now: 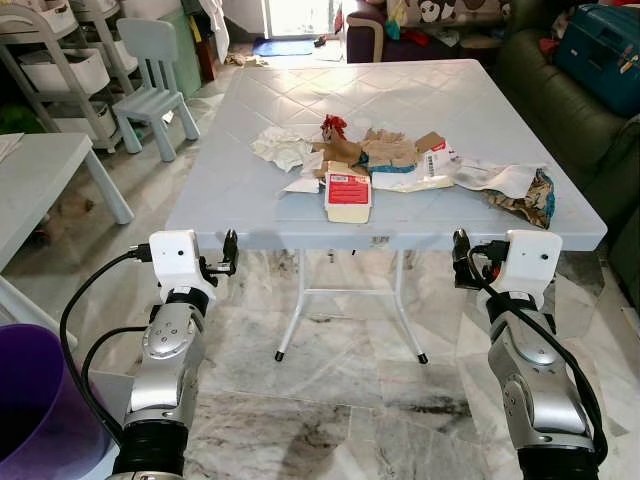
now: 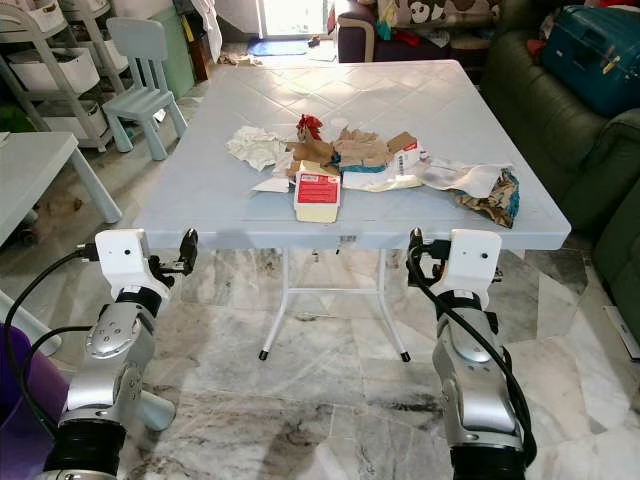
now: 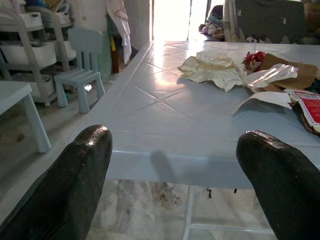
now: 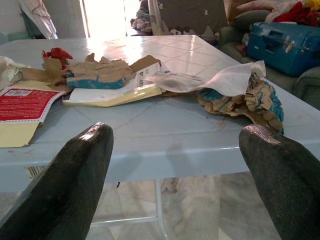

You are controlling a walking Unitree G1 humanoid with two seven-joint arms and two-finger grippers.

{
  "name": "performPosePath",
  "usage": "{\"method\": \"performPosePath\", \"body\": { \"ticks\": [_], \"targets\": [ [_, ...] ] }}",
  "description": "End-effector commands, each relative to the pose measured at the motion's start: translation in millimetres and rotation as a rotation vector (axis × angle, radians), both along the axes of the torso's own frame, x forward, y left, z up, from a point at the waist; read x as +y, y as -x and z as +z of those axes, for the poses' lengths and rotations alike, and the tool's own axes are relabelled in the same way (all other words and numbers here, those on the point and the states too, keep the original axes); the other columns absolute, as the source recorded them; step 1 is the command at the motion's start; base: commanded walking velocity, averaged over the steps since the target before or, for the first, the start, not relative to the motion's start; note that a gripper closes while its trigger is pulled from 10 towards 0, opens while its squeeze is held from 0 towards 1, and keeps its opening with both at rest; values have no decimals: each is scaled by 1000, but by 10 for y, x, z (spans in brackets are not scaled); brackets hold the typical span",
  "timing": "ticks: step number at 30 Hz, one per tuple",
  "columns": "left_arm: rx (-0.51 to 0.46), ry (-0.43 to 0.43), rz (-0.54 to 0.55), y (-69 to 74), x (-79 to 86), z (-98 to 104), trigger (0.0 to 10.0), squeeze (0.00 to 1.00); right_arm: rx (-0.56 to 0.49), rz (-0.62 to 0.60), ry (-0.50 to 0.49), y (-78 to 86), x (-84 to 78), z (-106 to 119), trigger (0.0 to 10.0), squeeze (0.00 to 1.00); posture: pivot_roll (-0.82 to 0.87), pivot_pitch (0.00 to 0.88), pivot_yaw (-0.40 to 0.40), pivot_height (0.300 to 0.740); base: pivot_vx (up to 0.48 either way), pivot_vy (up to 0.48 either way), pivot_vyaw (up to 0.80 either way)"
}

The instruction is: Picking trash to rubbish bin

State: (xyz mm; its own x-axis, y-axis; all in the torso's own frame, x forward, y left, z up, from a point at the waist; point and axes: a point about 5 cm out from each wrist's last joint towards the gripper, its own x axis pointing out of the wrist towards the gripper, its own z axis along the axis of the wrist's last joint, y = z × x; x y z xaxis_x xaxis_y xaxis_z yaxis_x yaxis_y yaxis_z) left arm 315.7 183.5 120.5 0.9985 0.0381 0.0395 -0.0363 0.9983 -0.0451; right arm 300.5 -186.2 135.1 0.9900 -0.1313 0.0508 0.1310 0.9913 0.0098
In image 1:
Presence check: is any translucent plastic bag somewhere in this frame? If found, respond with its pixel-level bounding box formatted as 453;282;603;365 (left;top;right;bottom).
450;160;546;199

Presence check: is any purple rubbish bin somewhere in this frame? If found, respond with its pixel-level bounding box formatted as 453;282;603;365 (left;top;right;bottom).
0;323;113;480

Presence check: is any crumpled brown blue packaging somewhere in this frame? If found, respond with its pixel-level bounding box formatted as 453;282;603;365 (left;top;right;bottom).
487;170;556;230

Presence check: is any white cream plastic bag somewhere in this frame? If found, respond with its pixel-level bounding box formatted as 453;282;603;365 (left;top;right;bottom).
372;170;456;193

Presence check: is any small white paper piece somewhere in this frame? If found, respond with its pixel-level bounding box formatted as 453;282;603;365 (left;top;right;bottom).
283;176;322;194

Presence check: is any blue wrapper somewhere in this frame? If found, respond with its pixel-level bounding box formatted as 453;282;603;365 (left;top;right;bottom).
370;160;421;177

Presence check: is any crumpled white tissue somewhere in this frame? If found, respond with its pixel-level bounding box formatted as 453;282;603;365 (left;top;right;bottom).
250;127;321;172

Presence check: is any cream packet with red label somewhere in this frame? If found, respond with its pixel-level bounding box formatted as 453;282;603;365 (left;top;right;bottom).
324;170;373;224

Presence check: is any crumpled brown paper bag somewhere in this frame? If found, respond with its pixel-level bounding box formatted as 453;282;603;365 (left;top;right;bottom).
325;130;421;173

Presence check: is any dark green sofa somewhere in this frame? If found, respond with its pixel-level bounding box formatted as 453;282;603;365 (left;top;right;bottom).
497;25;640;301

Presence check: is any crumpled red wrapper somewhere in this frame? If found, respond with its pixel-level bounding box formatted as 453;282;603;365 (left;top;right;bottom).
320;114;348;142

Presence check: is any white plastic folding table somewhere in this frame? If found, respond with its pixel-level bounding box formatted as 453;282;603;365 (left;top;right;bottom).
165;58;608;363

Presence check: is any beige cloth on floor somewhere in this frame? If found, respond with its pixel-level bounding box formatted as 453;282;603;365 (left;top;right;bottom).
225;52;269;69

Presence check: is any white side table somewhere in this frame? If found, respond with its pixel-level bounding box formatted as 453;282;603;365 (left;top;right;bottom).
0;132;135;273

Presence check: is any pale blue child chair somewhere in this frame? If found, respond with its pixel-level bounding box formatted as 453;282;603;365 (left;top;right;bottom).
112;18;201;162

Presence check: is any blue door mat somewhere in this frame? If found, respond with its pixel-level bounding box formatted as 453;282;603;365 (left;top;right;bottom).
252;38;316;58

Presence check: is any red cloth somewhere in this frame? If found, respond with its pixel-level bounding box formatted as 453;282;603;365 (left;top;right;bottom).
400;28;442;50

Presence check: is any dark purple sofa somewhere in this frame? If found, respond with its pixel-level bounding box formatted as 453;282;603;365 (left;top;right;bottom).
343;0;521;64

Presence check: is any blue suitcase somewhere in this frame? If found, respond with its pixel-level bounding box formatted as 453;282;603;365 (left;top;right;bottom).
555;4;640;119

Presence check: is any green leafy plant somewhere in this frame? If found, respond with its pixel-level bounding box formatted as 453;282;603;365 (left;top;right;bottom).
0;104;46;136

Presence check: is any white shelf rack with bins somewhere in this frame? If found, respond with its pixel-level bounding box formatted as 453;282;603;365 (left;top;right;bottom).
0;0;133;153

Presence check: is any panda print cushion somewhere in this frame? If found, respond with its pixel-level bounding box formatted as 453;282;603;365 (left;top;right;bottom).
385;0;511;27

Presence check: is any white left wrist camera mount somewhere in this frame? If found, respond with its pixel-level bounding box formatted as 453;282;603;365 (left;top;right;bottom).
148;230;207;303

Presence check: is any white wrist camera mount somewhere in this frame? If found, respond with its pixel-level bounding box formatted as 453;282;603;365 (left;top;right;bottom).
500;230;563;297
148;230;207;303

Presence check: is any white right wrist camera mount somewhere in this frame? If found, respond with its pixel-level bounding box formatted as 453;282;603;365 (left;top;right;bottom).
500;230;563;297

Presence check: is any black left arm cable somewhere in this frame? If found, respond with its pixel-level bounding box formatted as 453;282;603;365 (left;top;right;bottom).
60;244;151;446

